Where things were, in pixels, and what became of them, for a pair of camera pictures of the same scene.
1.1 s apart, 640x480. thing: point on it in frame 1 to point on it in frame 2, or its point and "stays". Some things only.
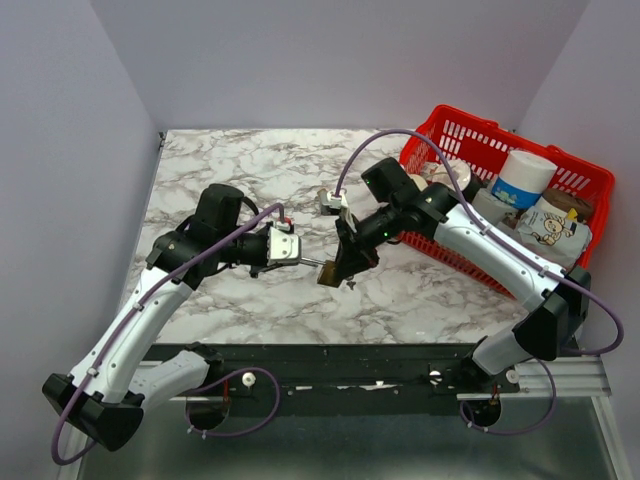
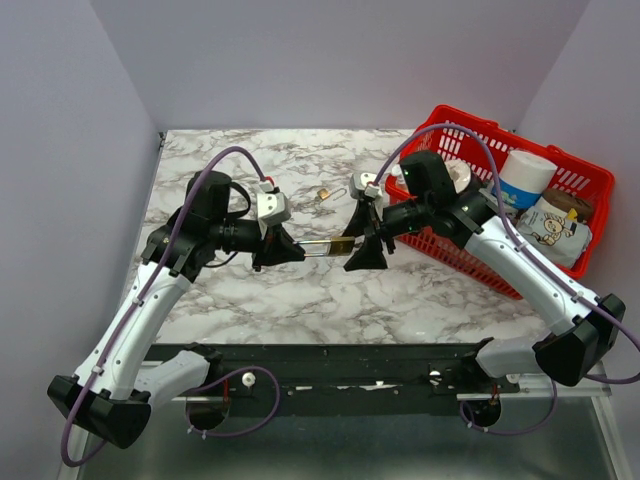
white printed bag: x=549 y=229 stays
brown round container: x=582 y=207 stays
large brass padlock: x=328 y=274 to x=338 y=246
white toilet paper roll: x=522 y=178 stays
